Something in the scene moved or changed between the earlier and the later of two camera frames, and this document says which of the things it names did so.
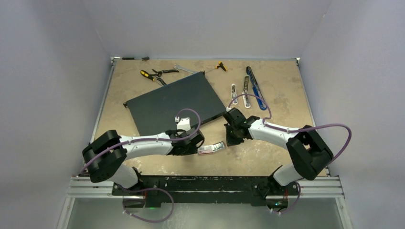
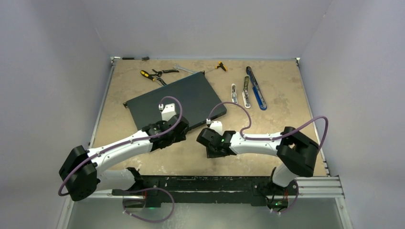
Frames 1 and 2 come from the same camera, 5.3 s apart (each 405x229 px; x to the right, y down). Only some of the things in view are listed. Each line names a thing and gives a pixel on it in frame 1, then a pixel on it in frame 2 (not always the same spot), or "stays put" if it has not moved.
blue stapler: [262, 105] stays put
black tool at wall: [143, 58] stays put
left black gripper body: [190, 150] -> [177, 138]
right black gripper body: [232, 137] -> [212, 152]
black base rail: [152, 190] stays put
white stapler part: [233, 93] stays put
